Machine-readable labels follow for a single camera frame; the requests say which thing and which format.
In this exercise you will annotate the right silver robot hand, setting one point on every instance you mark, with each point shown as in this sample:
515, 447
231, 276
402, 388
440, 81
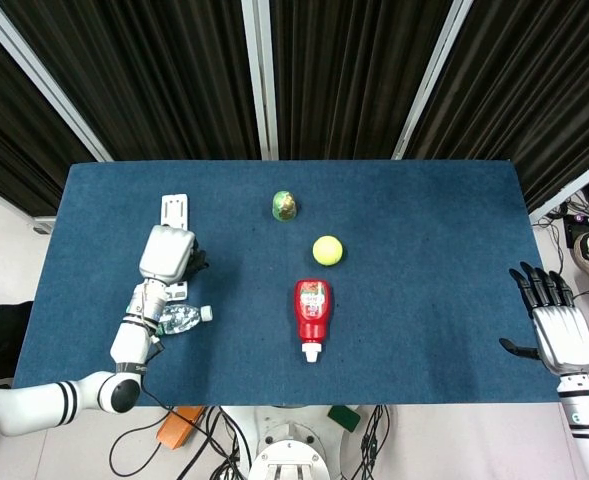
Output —
561, 330

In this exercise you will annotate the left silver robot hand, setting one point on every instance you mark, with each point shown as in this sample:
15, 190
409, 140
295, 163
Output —
166, 252

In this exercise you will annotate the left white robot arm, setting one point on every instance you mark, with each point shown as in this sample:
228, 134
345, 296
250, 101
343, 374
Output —
129, 345

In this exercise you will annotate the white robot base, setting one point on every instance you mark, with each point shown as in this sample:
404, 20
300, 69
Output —
289, 450

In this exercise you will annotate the clear water bottle green label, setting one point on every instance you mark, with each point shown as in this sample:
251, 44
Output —
181, 317

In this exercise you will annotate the green gold nesting doll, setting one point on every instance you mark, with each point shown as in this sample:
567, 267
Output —
285, 206

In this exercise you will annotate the blue table cloth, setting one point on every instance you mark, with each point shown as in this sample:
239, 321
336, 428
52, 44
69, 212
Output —
424, 310

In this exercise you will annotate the red ketchup squeeze bottle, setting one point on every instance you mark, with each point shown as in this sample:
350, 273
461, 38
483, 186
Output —
314, 310

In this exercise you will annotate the yellow tennis ball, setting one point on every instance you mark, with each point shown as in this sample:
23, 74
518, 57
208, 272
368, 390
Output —
328, 251

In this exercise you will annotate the orange box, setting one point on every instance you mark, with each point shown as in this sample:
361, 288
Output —
176, 427

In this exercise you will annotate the black pleated curtain panel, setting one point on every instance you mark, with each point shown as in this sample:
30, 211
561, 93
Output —
19, 145
144, 75
529, 85
349, 75

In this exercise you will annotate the green block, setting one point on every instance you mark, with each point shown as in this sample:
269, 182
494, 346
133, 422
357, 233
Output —
344, 417

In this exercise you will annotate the white plastic bracket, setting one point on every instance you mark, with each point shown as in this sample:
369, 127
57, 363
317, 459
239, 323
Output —
175, 210

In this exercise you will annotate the grey frame foot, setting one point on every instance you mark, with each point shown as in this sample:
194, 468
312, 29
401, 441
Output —
44, 225

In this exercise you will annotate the white frame post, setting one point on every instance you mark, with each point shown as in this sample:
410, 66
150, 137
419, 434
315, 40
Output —
431, 80
260, 75
574, 187
44, 80

